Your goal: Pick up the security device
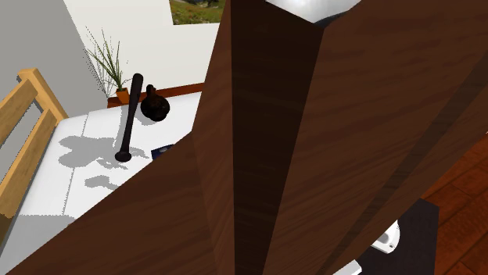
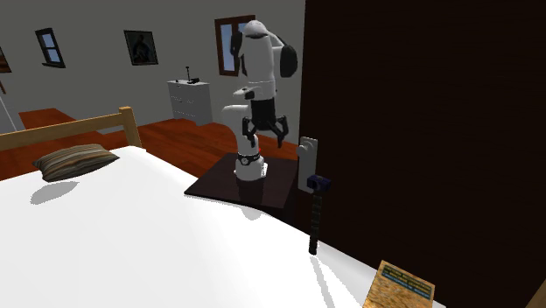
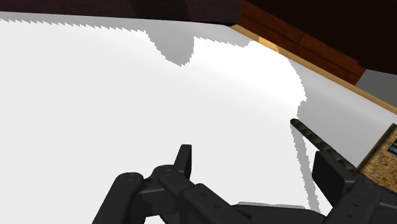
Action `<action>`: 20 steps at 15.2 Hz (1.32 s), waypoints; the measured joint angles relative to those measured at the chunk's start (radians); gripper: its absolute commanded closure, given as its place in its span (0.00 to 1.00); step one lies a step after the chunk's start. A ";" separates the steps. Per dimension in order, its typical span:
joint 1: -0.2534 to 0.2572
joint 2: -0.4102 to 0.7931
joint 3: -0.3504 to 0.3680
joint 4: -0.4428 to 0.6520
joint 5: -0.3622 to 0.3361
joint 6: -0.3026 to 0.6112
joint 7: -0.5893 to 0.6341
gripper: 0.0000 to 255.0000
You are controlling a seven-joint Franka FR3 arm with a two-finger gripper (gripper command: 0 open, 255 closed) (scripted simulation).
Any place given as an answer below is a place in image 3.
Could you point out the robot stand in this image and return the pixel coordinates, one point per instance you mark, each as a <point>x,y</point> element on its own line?
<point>118,7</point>

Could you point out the dark mottled slender rod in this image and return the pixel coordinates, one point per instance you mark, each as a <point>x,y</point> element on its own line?
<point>319,144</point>

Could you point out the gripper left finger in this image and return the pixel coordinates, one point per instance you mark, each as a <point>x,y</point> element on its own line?
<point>173,192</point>

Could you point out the gold speckled flat box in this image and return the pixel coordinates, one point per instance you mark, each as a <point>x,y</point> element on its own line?
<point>383,164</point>

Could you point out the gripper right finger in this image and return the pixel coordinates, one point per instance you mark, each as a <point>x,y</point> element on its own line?
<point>356,201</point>

